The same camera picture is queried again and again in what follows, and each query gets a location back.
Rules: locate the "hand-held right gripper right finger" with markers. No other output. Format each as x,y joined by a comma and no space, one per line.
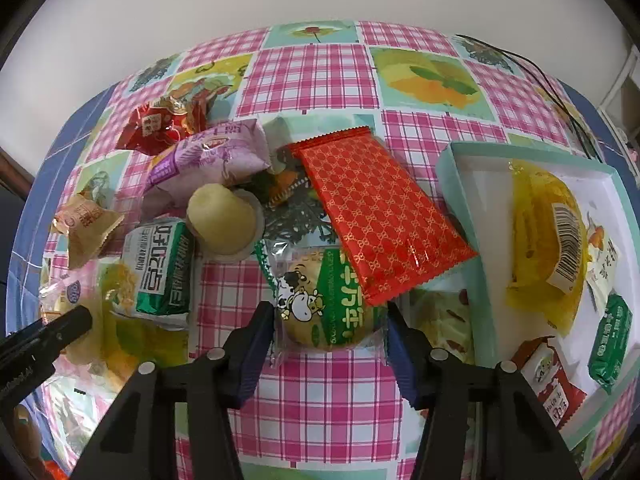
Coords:
402,355

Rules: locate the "small tan snack packet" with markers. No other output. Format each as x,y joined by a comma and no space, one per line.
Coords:
85,227

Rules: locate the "pink checked tablecloth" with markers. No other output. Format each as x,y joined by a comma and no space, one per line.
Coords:
325,410

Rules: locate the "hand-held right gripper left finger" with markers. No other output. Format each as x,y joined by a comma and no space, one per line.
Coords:
255,355

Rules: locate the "white shelf cabinet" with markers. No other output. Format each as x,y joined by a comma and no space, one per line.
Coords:
625,90

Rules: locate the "teal cardboard box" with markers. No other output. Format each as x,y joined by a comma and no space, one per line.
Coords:
487,175

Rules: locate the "green cow print packet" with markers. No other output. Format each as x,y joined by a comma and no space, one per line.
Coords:
320,305

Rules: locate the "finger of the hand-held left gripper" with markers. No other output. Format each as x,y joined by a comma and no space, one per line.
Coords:
67,327

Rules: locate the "purple snack packet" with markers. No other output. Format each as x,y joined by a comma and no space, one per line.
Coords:
215,155

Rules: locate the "red and white snack packet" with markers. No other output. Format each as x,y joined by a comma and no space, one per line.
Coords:
550,380

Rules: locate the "dark green snack packet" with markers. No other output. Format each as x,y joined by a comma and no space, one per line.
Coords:
610,340

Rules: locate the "yellow jelly cup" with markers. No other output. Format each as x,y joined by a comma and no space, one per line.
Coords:
222,220

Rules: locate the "red patterned snack packet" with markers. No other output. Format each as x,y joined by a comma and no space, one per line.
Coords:
385,215

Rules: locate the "red shiny candy packet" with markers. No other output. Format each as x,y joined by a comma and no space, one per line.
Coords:
160,127

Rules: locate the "clear packet with yellow cake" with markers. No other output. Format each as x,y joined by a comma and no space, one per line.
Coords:
120,355

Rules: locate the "translucent yellow snack packet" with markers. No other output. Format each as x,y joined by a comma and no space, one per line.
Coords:
535,230

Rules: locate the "green and white snack packet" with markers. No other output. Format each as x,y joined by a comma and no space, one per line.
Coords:
157,270

